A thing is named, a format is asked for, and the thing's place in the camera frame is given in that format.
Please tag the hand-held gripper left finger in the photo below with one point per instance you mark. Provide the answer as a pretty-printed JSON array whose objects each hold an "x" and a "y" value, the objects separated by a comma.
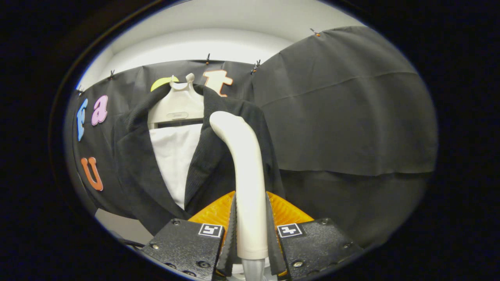
[{"x": 230, "y": 249}]

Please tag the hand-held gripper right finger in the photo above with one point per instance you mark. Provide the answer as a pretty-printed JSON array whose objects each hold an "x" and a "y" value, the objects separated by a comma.
[{"x": 273, "y": 253}]

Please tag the white garment steamer head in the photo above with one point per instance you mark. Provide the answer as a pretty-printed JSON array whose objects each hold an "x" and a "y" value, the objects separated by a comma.
[{"x": 250, "y": 195}]

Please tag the black button jacket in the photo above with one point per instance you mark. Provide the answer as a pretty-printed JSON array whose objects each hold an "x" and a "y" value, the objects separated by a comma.
[{"x": 136, "y": 168}]

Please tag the white padded dress form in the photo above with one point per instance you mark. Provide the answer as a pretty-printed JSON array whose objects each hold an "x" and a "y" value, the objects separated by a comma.
[{"x": 175, "y": 156}]

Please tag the grey cabinet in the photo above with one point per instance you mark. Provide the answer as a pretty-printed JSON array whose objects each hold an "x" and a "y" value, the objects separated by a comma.
[{"x": 117, "y": 224}]

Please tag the beige plastic hanger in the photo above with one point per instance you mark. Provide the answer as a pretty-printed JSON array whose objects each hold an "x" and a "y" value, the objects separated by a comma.
[{"x": 177, "y": 105}]

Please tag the black backdrop cloth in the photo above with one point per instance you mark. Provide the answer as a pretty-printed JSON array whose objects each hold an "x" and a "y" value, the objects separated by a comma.
[{"x": 351, "y": 117}]

